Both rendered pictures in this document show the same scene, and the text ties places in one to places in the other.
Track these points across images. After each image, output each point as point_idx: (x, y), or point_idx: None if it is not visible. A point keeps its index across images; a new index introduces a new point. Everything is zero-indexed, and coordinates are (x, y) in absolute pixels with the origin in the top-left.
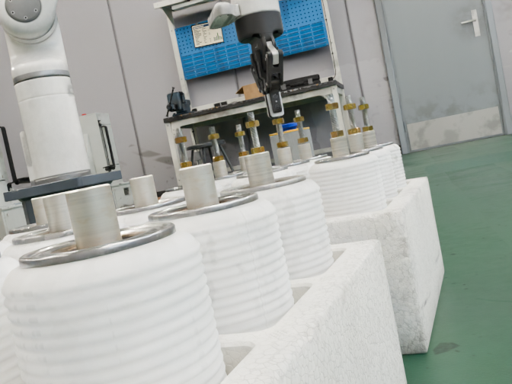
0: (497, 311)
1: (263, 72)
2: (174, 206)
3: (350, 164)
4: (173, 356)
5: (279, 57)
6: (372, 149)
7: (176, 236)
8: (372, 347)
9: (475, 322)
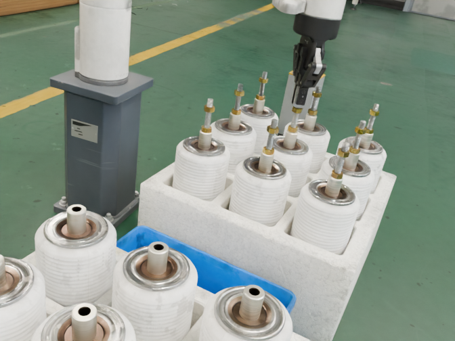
0: (391, 325)
1: (302, 70)
2: (176, 291)
3: (334, 212)
4: None
5: (320, 71)
6: (360, 176)
7: None
8: None
9: (370, 331)
